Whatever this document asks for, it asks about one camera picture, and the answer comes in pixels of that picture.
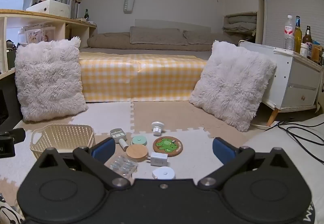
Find clear blister pack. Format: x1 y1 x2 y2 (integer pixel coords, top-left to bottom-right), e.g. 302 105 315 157
110 154 137 179

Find wooden wall shelf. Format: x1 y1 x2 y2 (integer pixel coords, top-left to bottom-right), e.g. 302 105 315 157
0 9 98 80

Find cream plastic woven basket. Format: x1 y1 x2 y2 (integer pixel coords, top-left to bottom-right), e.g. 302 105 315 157
30 124 96 160

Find black white printed cloth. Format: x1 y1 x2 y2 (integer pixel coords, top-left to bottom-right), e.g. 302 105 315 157
0 192 26 224

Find mint green round box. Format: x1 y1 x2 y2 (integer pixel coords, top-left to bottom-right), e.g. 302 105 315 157
131 136 148 147

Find white oval tape measure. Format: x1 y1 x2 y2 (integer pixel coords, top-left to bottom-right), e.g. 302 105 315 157
151 166 176 180

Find black cabinet base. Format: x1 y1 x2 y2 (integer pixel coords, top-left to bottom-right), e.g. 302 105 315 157
0 74 24 131

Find clear storage bin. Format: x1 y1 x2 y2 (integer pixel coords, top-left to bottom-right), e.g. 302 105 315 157
18 25 56 44

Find fluffy white pillow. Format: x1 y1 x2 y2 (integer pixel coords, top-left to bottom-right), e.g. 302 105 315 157
14 36 88 122
189 40 277 132

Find clear plastic water bottle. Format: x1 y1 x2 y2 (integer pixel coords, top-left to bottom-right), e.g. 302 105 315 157
284 15 295 51

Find round wooden coaster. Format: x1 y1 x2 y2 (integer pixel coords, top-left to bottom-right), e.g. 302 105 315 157
126 145 149 163

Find black cable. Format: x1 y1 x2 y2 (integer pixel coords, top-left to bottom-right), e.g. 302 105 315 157
268 119 324 164

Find grey white plastic case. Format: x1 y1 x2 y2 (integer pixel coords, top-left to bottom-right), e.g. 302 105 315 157
110 128 126 143

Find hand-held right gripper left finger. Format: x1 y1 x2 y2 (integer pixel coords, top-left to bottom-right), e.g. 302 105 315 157
37 137 132 190

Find white headboard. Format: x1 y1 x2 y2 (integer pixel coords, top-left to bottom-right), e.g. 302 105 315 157
135 19 212 34

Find white shutter door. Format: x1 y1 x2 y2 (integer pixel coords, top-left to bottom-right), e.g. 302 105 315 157
258 0 324 48

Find white storage box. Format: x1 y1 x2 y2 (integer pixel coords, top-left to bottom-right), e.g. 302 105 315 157
26 0 71 18

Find folded beige bedding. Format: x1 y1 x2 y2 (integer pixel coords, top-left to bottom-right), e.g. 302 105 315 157
223 13 257 33

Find white cushion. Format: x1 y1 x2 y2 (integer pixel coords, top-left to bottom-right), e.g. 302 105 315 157
242 114 324 189

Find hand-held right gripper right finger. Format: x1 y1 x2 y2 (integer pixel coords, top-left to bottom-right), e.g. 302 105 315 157
197 137 290 190

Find yellow checked mattress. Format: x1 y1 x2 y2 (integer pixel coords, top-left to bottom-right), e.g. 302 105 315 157
78 52 208 102

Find yellow oil bottle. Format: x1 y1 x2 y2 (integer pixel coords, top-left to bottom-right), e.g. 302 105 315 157
294 16 303 54

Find brown glass bottle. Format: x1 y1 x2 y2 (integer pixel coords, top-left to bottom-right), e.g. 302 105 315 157
302 26 313 60

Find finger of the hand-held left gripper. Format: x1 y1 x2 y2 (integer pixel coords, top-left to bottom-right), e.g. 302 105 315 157
0 128 26 144

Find beige white puzzle floor mat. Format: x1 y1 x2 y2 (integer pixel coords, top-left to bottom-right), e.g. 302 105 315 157
0 100 269 189

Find white cabinet with drawer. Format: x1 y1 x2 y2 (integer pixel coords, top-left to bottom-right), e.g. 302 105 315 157
238 40 323 127

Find brown round object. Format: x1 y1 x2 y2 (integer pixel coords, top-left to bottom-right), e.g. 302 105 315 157
152 136 183 158

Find white plug adapter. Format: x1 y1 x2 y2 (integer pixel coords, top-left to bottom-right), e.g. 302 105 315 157
145 152 169 167

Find white round knob hook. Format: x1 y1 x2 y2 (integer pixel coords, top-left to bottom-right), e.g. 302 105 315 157
151 122 165 136

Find beige bed pillow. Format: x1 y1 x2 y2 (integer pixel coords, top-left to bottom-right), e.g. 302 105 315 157
129 26 189 46
183 30 231 46

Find white hanging sign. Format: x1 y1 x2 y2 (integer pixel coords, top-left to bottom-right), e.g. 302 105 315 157
123 0 135 14

